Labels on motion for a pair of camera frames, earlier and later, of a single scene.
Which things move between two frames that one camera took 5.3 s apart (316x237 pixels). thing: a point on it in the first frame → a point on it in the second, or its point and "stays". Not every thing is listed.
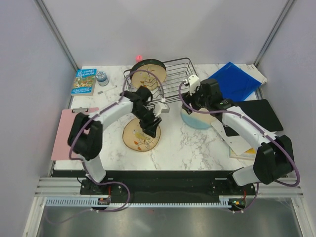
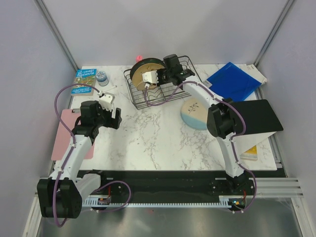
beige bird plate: x=136 y=138 → x=137 y=77
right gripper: x=188 y=98 → x=159 y=82
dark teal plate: x=146 y=61 stays
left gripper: x=150 y=128 → x=112 y=123
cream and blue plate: x=197 y=119 stays
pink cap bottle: x=139 y=58 stays
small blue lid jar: x=101 y=78 stays
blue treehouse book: x=84 y=82 stays
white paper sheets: x=252 y=70 stays
